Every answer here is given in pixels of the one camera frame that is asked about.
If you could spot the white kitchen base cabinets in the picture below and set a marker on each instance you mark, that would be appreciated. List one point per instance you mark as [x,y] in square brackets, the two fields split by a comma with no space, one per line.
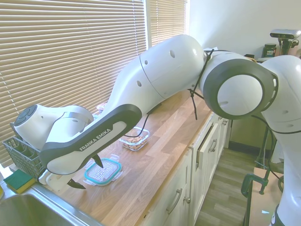
[204,179]

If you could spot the white paper scrap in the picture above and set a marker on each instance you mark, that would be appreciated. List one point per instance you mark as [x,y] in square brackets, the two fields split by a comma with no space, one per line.
[265,212]

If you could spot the plywood robot base board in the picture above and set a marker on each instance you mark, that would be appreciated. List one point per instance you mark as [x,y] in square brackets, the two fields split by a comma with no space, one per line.
[265,207]

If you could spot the green metal clamp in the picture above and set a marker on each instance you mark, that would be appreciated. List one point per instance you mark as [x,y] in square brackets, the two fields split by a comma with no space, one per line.
[249,181]

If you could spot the dark green supplement tub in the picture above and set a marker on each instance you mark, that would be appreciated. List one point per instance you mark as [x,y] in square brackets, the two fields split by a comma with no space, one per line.
[269,50]

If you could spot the beige slatted window blinds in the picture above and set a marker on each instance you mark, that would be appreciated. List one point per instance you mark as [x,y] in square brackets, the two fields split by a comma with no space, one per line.
[58,47]
[167,18]

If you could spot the yellow green dish sponge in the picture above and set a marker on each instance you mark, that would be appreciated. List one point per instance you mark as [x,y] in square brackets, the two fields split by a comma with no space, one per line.
[18,181]

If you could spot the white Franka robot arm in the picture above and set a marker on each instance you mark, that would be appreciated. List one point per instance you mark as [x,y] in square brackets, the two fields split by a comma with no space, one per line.
[164,70]

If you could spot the Lysol wipes canister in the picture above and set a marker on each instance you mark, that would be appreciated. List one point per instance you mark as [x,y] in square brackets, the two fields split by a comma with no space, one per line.
[1,190]

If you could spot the glass food container with nuts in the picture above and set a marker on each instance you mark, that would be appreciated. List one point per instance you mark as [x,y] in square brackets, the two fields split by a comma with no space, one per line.
[135,141]

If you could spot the black camera tripod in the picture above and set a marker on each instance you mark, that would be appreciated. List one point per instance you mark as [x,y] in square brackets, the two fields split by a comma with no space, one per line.
[264,146]

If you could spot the stainless steel dishwasher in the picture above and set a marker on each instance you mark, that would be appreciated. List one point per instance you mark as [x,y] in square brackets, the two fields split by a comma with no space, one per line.
[244,134]

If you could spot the grey stereo camera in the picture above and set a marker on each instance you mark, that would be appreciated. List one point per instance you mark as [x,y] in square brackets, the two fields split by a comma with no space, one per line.
[284,33]

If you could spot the grey plastic cutlery basket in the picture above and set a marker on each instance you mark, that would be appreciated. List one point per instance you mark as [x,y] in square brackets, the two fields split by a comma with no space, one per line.
[21,157]

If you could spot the round metal cabinet knob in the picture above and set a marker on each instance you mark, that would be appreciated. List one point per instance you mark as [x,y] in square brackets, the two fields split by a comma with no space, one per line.
[187,199]

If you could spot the clear teal-rimmed container lid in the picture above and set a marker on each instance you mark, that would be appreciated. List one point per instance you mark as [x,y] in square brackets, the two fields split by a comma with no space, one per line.
[103,173]

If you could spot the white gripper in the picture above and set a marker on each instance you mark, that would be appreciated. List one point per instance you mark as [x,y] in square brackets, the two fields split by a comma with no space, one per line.
[55,182]

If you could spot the stainless steel double sink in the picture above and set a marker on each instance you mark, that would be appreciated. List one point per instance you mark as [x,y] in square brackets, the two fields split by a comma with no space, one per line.
[35,212]

